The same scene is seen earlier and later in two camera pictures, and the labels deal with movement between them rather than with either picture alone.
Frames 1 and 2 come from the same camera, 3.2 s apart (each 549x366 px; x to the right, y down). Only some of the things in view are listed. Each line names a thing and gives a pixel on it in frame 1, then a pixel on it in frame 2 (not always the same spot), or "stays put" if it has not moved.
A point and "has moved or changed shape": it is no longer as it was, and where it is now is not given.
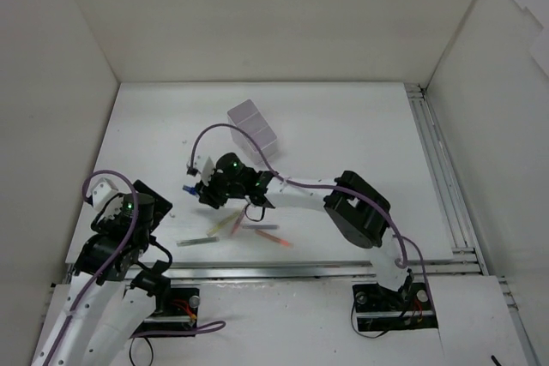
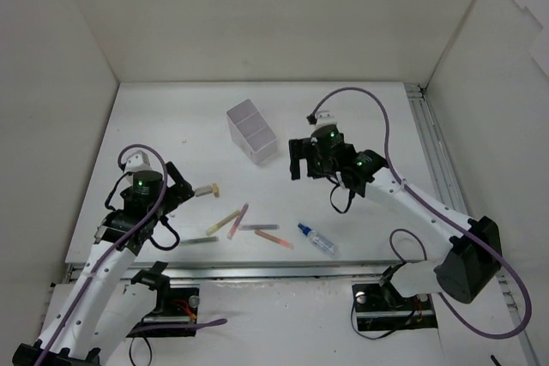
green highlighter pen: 192,242 stays put
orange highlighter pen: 280,241 stays put
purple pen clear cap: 262,226 stays put
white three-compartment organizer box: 247,117 stays put
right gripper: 206,195 to 303,156
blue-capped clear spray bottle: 191,189 has moved or changed shape
